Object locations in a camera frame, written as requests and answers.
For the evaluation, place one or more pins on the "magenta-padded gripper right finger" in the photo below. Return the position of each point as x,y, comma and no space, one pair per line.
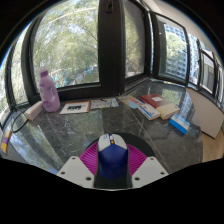
150,170

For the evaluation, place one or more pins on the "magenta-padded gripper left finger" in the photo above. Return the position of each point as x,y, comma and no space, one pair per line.
76,170

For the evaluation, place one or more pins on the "blue and white computer mouse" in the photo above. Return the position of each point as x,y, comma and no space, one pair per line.
112,160

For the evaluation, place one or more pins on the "blue and white box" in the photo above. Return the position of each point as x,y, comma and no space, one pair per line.
179,124

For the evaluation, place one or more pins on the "beige book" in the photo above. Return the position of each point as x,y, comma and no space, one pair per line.
168,111

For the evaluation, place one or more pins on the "white card with dark picture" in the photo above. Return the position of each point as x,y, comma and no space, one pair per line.
75,107

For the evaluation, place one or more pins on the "colourful thin booklet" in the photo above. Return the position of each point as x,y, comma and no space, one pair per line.
130,101

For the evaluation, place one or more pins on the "pale printed leaflet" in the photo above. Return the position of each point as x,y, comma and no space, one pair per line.
103,103

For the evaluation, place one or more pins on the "orange and white box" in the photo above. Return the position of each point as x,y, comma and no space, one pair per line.
34,110

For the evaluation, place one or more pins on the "purple detergent bottle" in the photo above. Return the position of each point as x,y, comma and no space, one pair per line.
50,96

